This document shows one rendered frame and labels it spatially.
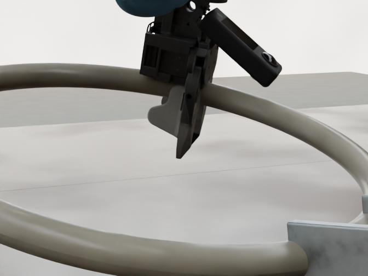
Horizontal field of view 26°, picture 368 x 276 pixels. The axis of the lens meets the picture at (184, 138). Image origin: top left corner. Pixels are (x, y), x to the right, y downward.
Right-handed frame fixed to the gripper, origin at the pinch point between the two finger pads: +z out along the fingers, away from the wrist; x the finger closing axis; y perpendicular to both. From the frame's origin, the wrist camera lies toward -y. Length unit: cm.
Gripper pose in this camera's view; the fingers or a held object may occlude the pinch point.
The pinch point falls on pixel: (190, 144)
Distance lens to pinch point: 102.4
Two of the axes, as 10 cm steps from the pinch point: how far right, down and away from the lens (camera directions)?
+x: -2.3, 2.8, -9.3
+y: -9.6, -2.2, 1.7
